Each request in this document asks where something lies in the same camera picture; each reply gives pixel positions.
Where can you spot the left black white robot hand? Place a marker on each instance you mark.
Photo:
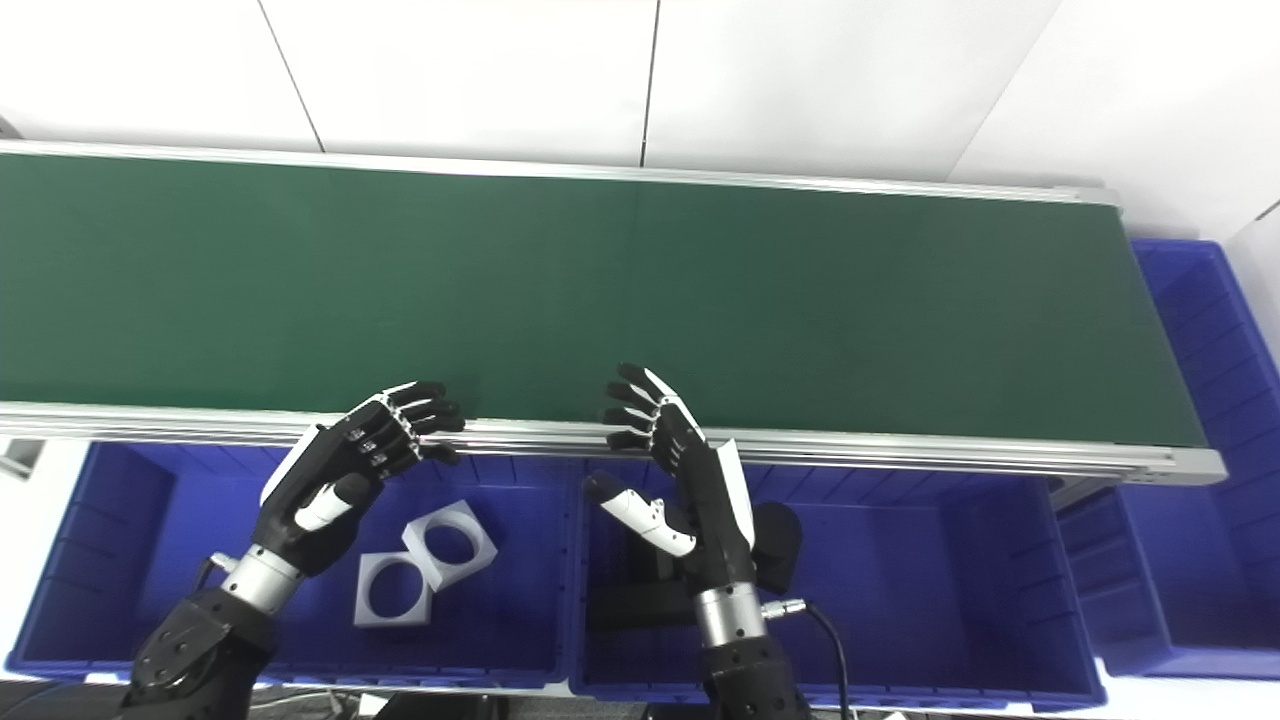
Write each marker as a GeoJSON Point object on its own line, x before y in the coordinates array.
{"type": "Point", "coordinates": [320, 480]}

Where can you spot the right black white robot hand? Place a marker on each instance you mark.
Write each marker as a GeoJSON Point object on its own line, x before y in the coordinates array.
{"type": "Point", "coordinates": [715, 510]}

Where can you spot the white square part with hole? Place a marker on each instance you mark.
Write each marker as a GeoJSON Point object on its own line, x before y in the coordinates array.
{"type": "Point", "coordinates": [480, 550]}
{"type": "Point", "coordinates": [368, 612]}

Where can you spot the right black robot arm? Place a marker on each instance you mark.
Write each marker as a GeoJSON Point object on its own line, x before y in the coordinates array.
{"type": "Point", "coordinates": [740, 650]}

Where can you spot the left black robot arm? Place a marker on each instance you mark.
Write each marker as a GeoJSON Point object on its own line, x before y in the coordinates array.
{"type": "Point", "coordinates": [200, 640]}

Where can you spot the black angled part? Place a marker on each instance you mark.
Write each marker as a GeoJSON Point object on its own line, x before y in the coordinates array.
{"type": "Point", "coordinates": [630, 605]}

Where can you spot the blue bin with white parts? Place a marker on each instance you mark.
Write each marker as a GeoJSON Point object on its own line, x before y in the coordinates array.
{"type": "Point", "coordinates": [150, 560]}

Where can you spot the green conveyor belt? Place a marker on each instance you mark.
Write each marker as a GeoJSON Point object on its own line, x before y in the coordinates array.
{"type": "Point", "coordinates": [600, 280]}
{"type": "Point", "coordinates": [900, 452]}

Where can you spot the blue bin with black parts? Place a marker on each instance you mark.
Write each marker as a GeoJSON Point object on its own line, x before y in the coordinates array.
{"type": "Point", "coordinates": [900, 600]}

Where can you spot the aluminium conveyor leg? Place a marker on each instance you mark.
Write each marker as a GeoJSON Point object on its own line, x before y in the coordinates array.
{"type": "Point", "coordinates": [20, 460]}
{"type": "Point", "coordinates": [1080, 492]}

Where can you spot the empty blue bin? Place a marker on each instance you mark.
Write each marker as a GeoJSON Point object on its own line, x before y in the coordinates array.
{"type": "Point", "coordinates": [1200, 560]}

